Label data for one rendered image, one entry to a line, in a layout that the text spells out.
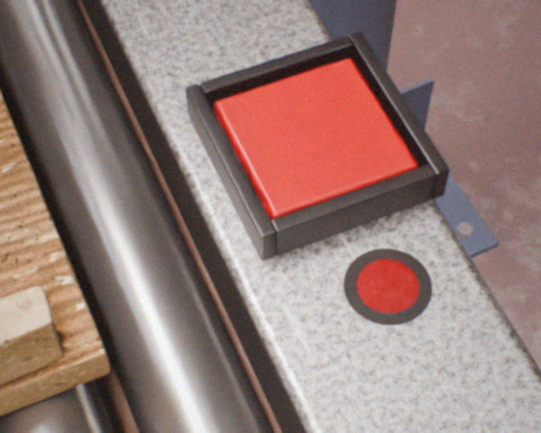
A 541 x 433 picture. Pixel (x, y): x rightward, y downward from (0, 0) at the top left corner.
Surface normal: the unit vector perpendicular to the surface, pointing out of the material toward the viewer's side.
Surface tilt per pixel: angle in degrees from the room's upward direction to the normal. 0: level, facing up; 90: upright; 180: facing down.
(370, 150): 0
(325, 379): 0
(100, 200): 13
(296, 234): 90
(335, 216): 90
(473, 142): 0
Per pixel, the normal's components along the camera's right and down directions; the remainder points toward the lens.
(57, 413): 0.21, -0.62
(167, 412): -0.48, -0.31
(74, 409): 0.48, -0.65
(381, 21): 0.76, 0.54
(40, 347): 0.46, 0.73
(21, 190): 0.00, -0.56
